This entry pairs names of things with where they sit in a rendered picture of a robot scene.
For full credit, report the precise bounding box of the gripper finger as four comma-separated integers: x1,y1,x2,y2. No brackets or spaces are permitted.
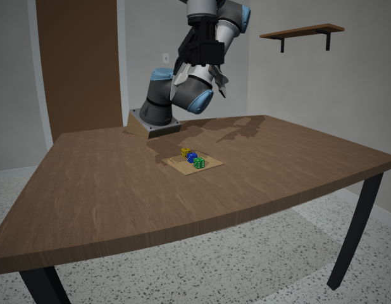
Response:
208,65,228,98
170,49,191,101

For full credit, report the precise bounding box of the green die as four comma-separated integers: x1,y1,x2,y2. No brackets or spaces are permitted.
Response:
194,157,204,169

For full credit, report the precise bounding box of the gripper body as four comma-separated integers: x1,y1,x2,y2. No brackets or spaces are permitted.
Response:
185,15,225,67

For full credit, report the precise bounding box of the yellow die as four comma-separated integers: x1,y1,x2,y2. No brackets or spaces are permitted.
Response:
181,148,191,158

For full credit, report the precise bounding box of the tan flat mat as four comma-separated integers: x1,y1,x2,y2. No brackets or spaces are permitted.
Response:
162,151,224,176

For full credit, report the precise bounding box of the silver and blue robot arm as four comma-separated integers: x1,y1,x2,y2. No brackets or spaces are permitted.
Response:
139,0,251,126

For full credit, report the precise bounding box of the blue die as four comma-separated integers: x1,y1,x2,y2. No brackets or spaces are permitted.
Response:
187,153,197,163

